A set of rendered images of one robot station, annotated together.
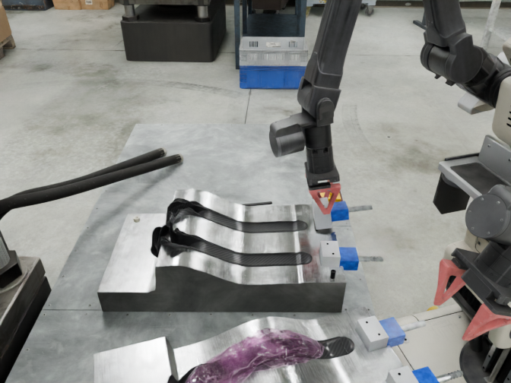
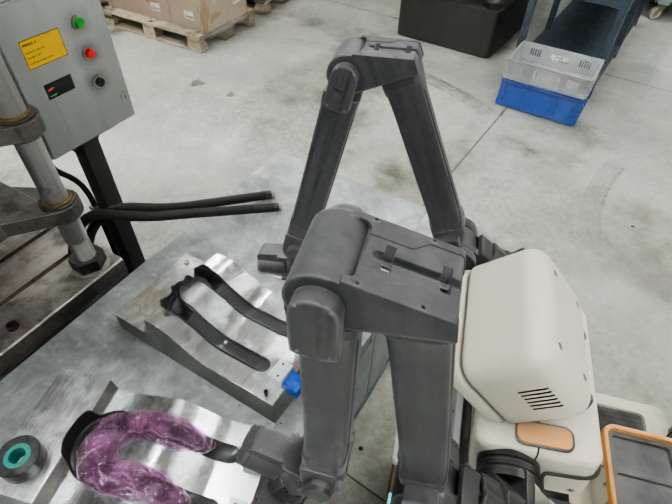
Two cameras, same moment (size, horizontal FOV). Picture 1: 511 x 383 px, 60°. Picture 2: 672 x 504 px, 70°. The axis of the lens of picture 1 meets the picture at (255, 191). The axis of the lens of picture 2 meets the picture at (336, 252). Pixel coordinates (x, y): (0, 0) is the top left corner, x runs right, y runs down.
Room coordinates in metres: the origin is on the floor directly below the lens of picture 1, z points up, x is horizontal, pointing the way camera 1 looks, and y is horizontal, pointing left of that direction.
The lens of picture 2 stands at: (0.26, -0.53, 1.88)
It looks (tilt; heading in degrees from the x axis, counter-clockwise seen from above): 46 degrees down; 30
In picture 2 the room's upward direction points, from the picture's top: 2 degrees clockwise
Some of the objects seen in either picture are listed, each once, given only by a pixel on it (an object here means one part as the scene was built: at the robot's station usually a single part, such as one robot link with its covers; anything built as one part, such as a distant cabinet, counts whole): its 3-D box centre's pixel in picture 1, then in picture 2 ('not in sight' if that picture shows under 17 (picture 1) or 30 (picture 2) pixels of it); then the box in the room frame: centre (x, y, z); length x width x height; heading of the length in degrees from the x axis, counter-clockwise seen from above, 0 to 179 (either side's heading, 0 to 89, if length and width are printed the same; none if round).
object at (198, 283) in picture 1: (224, 246); (223, 320); (0.75, 0.07, 0.87); 0.50 x 0.26 x 0.14; 90
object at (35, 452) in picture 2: not in sight; (21, 459); (0.27, 0.15, 0.93); 0.08 x 0.08 x 0.04
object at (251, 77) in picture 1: (272, 70); (544, 91); (4.03, -0.16, 0.11); 0.61 x 0.41 x 0.22; 87
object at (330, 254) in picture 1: (351, 258); (298, 386); (0.68, -0.20, 0.89); 0.13 x 0.05 x 0.05; 88
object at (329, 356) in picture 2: not in sight; (329, 390); (0.48, -0.40, 1.40); 0.11 x 0.06 x 0.43; 16
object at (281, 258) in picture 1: (230, 232); (222, 313); (0.74, 0.05, 0.92); 0.35 x 0.16 x 0.09; 90
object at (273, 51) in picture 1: (273, 51); (552, 69); (4.03, -0.16, 0.28); 0.61 x 0.41 x 0.15; 87
